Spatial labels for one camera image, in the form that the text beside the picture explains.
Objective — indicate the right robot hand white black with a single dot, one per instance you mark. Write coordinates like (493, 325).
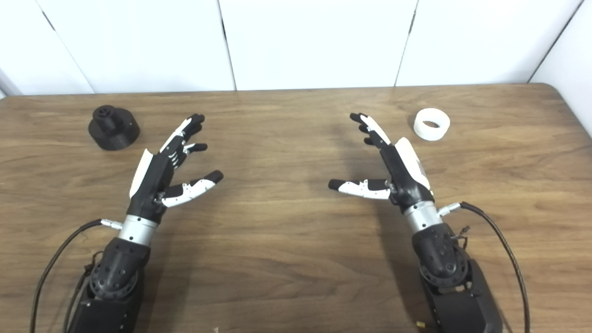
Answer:
(407, 180)

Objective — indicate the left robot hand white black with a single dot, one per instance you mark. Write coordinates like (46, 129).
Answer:
(150, 185)

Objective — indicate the round black part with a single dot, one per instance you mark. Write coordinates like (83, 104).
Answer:
(115, 136)

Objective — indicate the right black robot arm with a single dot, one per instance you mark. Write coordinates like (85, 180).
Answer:
(448, 273)

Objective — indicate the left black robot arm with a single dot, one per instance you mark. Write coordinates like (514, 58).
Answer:
(115, 277)

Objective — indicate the grey wall corner post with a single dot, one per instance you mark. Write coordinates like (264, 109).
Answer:
(7, 85)

